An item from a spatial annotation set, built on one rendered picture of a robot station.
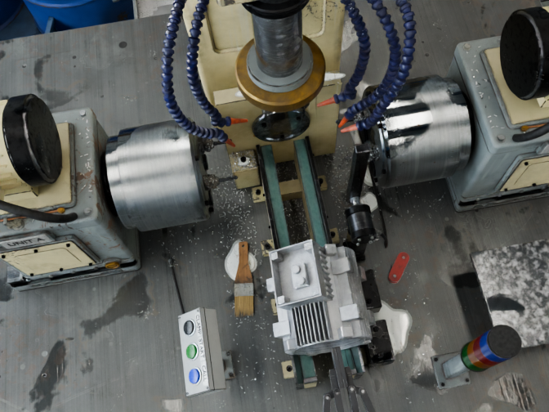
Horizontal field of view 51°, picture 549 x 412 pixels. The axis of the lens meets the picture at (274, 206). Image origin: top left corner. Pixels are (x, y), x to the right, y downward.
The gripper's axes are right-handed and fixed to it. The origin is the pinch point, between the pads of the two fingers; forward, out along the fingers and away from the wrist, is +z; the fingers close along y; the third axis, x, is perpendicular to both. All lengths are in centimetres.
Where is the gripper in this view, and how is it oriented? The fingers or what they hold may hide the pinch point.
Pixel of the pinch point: (339, 367)
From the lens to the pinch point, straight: 106.5
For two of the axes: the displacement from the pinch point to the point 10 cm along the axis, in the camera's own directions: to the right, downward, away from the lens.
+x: 0.3, 2.5, 9.7
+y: -9.8, 1.8, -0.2
